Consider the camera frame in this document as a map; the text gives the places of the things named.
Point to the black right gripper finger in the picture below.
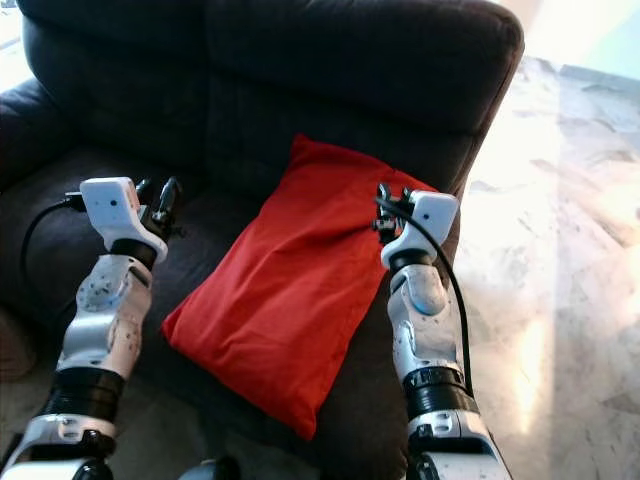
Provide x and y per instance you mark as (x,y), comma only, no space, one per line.
(383,195)

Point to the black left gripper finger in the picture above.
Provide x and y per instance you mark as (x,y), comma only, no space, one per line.
(170,195)
(145,193)

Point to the red pillow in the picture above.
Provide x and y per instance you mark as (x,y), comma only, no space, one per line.
(290,290)

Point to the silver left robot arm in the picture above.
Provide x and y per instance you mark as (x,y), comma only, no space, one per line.
(105,320)

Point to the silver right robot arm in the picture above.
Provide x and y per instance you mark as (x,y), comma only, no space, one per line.
(425,330)

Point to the dark grey fabric sofa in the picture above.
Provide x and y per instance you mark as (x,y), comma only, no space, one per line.
(120,90)

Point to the grey robot foot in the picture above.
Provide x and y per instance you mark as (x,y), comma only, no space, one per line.
(210,470)

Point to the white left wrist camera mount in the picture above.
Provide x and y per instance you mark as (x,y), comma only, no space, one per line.
(110,205)

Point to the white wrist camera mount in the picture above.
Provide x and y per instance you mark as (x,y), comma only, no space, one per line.
(110,205)
(432,215)

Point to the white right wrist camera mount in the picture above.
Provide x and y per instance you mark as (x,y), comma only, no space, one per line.
(432,215)

